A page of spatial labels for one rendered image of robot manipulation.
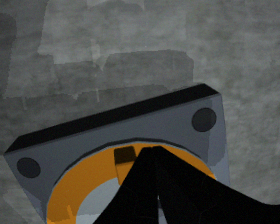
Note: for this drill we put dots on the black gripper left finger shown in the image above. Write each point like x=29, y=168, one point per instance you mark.
x=136, y=200

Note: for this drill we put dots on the orange round plate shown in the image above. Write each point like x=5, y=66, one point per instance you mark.
x=85, y=188

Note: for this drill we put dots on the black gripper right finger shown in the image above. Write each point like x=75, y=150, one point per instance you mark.
x=189, y=196

